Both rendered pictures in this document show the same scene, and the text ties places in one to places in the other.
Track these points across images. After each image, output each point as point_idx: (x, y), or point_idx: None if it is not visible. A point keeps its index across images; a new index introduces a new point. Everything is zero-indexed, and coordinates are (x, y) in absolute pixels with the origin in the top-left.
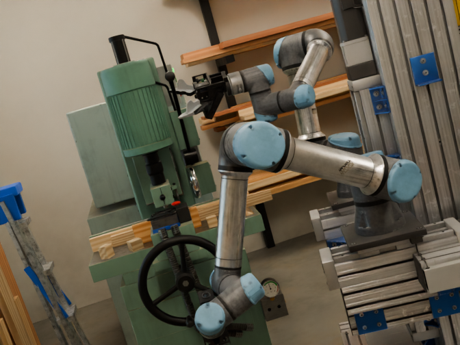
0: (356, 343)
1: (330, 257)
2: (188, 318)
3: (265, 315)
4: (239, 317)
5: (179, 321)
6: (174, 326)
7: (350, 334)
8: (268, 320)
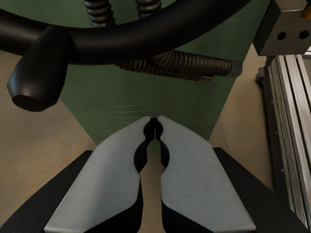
0: (296, 74)
1: None
2: (27, 58)
3: (266, 45)
4: (210, 31)
5: (11, 40)
6: (77, 15)
7: (289, 58)
8: (264, 54)
